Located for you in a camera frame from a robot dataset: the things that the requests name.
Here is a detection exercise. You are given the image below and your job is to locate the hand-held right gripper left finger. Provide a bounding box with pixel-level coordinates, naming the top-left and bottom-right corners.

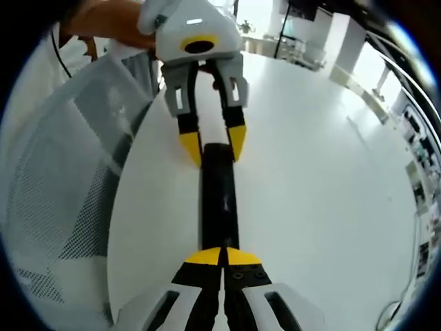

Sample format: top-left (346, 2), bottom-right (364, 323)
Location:
top-left (137, 246), bottom-right (225, 331)

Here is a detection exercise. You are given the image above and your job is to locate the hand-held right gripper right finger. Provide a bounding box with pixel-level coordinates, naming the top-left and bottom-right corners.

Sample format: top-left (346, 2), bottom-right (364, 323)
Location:
top-left (223, 246), bottom-right (327, 331)

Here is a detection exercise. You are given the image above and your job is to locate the black remote control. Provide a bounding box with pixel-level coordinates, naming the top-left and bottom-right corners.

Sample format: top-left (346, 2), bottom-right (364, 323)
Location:
top-left (198, 142), bottom-right (240, 254)

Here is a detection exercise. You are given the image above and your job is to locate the white square pillar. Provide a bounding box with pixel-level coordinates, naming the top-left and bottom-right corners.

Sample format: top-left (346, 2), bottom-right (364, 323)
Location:
top-left (328, 12), bottom-right (369, 84)

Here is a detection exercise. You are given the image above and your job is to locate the grey mesh office chair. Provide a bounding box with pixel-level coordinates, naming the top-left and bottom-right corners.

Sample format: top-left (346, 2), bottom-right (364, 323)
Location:
top-left (0, 51), bottom-right (167, 331)

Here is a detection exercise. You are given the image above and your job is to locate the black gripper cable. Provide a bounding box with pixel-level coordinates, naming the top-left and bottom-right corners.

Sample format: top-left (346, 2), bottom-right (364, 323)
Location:
top-left (50, 26), bottom-right (74, 79)

